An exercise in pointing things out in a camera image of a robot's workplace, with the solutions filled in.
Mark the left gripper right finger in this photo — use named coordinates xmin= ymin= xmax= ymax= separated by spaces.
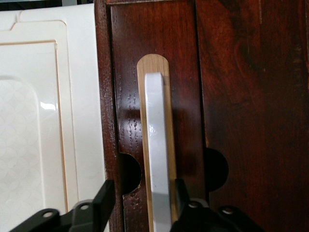
xmin=168 ymin=178 xmax=267 ymax=232

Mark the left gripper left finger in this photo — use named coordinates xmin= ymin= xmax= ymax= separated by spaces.
xmin=9 ymin=179 xmax=115 ymax=232

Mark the white drawer handle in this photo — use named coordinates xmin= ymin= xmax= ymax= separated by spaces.
xmin=144 ymin=72 xmax=173 ymax=232

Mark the dark wooden drawer with handle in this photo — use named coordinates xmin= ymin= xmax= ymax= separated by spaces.
xmin=110 ymin=0 xmax=209 ymax=232

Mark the white plastic box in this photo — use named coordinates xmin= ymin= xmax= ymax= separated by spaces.
xmin=0 ymin=2 xmax=107 ymax=232

